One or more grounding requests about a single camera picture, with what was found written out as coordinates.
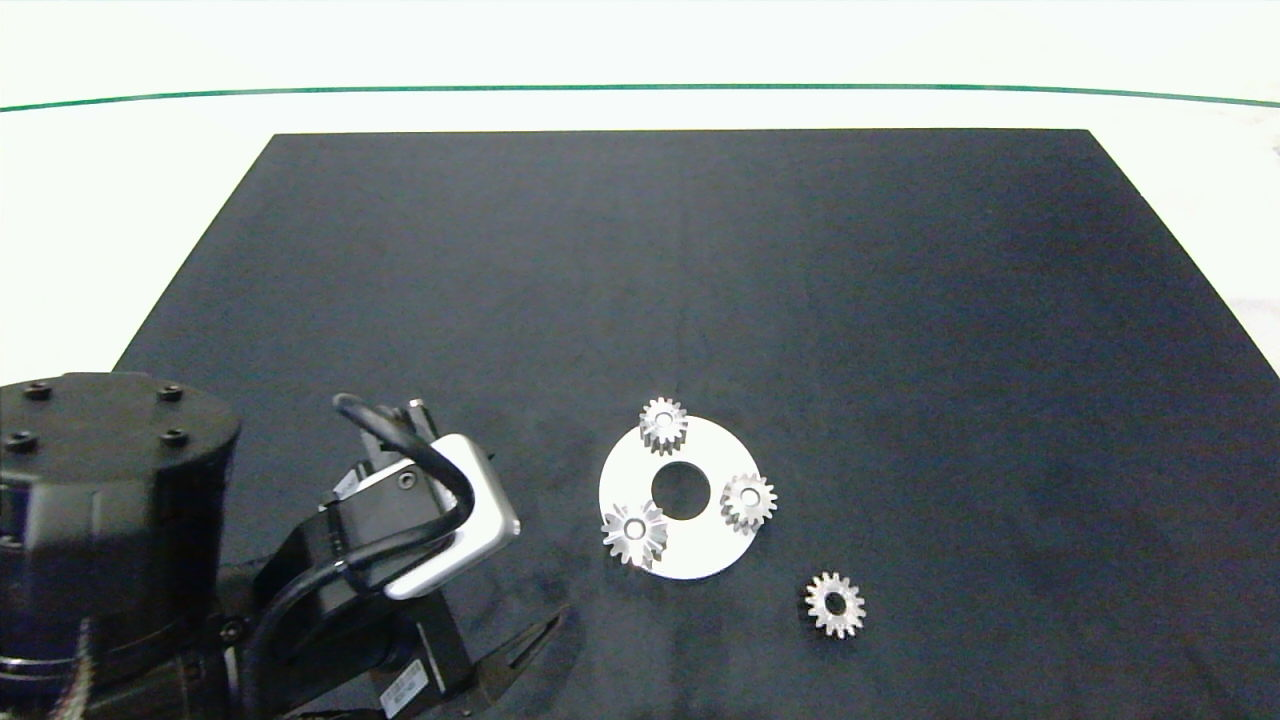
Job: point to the dark mat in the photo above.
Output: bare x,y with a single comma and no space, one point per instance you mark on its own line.
900,320

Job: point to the larger steel gear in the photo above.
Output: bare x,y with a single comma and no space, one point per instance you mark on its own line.
619,531

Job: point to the small steel gear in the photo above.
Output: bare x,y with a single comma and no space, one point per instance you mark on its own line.
733,498
852,605
652,420

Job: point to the boxy wrist camera shiny side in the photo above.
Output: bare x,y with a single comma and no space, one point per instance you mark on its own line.
470,520

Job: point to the round white plate with pins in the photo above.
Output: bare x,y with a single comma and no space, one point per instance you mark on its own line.
700,545

